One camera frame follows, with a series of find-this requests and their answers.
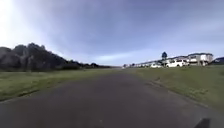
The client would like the white car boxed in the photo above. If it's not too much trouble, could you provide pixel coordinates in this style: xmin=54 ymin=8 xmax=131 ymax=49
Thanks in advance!
xmin=149 ymin=62 xmax=163 ymax=69
xmin=165 ymin=59 xmax=188 ymax=69

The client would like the grey asphalt path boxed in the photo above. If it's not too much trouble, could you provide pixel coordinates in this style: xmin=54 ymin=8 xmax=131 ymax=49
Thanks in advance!
xmin=0 ymin=69 xmax=224 ymax=128

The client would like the grass field beside houses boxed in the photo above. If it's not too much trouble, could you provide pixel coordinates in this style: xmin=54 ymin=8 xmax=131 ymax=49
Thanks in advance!
xmin=126 ymin=64 xmax=224 ymax=113

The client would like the grass field beside trees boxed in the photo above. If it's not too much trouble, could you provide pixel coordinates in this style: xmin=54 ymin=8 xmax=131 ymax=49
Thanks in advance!
xmin=0 ymin=68 xmax=116 ymax=103

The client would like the row of pale houses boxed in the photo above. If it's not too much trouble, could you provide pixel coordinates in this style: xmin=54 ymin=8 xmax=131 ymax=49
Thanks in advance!
xmin=123 ymin=52 xmax=224 ymax=69

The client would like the dark tree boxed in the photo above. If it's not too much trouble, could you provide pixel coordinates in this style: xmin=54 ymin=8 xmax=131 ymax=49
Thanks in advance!
xmin=161 ymin=51 xmax=168 ymax=61

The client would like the row of dark trees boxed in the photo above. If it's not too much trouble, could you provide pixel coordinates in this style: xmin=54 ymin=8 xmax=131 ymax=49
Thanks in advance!
xmin=0 ymin=42 xmax=113 ymax=72

